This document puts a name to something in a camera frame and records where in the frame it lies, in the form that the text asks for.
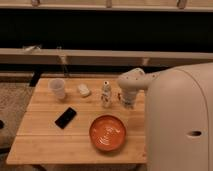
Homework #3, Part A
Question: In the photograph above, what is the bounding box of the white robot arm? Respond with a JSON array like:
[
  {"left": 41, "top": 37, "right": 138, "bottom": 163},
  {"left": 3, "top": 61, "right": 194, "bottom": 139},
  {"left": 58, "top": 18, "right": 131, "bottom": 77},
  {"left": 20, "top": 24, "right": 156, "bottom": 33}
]
[{"left": 117, "top": 68, "right": 159, "bottom": 108}]

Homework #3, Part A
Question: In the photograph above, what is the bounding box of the white robot body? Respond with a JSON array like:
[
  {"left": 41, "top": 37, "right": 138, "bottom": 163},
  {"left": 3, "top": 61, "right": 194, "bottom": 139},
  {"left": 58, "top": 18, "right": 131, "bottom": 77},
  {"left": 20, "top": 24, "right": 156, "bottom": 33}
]
[{"left": 145, "top": 63, "right": 213, "bottom": 171}]

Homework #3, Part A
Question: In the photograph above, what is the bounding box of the white soap bar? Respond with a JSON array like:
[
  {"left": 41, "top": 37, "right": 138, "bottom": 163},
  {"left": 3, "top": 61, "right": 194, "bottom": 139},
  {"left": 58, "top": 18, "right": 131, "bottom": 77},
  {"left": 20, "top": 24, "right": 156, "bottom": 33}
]
[{"left": 77, "top": 84, "right": 91, "bottom": 97}]

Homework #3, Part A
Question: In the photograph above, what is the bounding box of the orange ceramic bowl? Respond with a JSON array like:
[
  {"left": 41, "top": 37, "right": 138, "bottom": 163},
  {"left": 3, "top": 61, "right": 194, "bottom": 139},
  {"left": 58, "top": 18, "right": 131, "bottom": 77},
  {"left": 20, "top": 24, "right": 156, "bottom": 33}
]
[{"left": 89, "top": 115, "right": 126, "bottom": 152}]

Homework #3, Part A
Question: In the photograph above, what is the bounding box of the black smartphone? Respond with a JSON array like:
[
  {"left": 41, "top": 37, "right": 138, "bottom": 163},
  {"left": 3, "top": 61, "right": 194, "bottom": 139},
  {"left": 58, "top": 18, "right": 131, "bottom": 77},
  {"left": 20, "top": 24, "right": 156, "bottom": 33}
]
[{"left": 55, "top": 107, "right": 77, "bottom": 129}]

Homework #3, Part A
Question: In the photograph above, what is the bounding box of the light wooden table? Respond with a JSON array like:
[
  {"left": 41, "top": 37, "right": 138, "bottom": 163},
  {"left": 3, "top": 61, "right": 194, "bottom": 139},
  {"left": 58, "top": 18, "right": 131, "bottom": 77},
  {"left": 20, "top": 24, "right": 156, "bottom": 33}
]
[{"left": 7, "top": 78, "right": 146, "bottom": 164}]

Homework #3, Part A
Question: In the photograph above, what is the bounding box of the long wooden bench rail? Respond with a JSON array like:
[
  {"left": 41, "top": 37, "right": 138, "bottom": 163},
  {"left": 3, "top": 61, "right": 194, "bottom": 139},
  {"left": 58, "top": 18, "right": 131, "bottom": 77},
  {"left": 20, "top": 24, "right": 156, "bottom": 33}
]
[{"left": 0, "top": 48, "right": 213, "bottom": 67}]

